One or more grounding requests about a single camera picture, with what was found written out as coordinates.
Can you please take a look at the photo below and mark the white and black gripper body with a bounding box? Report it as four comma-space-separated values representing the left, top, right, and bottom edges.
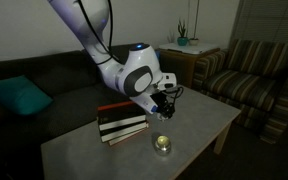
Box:
131, 92, 169, 114

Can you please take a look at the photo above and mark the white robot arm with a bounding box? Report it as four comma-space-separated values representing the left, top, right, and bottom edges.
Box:
48, 0, 177, 120

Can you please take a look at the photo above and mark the grey top coffee table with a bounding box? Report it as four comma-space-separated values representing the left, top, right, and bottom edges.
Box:
41, 88, 240, 180

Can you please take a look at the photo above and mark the small silver jar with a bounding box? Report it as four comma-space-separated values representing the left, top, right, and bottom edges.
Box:
154, 135, 171, 155

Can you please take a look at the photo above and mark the black book with orange spine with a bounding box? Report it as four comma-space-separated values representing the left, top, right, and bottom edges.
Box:
97, 101, 146, 130

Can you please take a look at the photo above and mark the wooden side table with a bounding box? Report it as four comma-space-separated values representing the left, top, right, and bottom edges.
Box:
159, 48, 219, 88

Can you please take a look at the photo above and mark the blue throw pillow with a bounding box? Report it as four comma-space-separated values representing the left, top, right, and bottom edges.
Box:
155, 50, 160, 60

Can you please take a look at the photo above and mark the lower stacked book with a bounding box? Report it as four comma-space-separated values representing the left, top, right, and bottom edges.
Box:
100, 120, 149, 145

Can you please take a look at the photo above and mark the teal plant pot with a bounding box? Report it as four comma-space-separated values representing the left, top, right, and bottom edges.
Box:
177, 37, 188, 46

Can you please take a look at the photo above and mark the small white plant pot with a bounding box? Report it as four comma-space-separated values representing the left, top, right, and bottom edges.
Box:
189, 38, 199, 46

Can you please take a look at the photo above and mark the striped armchair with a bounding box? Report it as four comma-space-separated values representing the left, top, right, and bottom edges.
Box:
192, 39, 288, 144

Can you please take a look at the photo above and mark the teal throw pillow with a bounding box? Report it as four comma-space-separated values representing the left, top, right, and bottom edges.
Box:
0, 75, 53, 116

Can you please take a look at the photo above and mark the dark grey fabric sofa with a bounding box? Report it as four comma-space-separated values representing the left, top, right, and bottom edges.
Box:
0, 50, 128, 180

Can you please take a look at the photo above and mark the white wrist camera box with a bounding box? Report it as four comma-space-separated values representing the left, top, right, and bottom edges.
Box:
157, 73, 177, 91

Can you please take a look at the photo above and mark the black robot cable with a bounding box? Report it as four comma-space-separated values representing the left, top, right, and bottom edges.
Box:
75, 0, 122, 66

